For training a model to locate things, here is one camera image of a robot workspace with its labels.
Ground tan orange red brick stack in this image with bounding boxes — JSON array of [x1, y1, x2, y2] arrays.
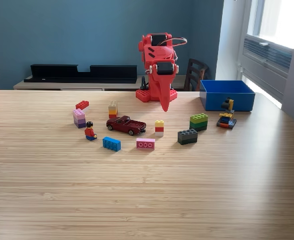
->
[[108, 100, 119, 119]]

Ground dark grey brick stack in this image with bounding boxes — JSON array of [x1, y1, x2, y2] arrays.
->
[[177, 129, 199, 146]]

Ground toy figure red shirt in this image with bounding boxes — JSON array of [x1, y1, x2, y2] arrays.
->
[[84, 121, 98, 142]]

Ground blue plastic bin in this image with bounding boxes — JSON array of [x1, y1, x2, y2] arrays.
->
[[199, 79, 256, 112]]

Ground dark wooden chair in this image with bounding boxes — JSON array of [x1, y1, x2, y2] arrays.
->
[[183, 58, 210, 92]]

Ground yellow red white brick stack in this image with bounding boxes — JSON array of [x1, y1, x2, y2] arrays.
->
[[154, 119, 165, 137]]

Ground green brick stack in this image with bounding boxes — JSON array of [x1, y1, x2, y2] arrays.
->
[[189, 112, 209, 133]]

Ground dark red toy pickup car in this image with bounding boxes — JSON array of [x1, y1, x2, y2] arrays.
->
[[105, 115, 147, 136]]

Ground small yellow toy digger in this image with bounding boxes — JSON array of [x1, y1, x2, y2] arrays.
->
[[216, 97, 238, 130]]

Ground blue brick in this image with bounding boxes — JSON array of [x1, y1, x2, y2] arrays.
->
[[102, 136, 122, 152]]

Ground pink purple brick stack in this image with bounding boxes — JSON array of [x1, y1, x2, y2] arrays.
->
[[72, 108, 87, 129]]

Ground grey vent grille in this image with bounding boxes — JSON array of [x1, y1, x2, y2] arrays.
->
[[242, 34, 294, 76]]

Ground pale wooden sideboard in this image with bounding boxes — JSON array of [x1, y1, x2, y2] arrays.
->
[[13, 74, 187, 92]]

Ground white window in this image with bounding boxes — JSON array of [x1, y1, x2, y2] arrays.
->
[[245, 0, 294, 50]]

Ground robot wrist servo cable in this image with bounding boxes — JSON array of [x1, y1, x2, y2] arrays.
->
[[165, 36, 188, 48]]

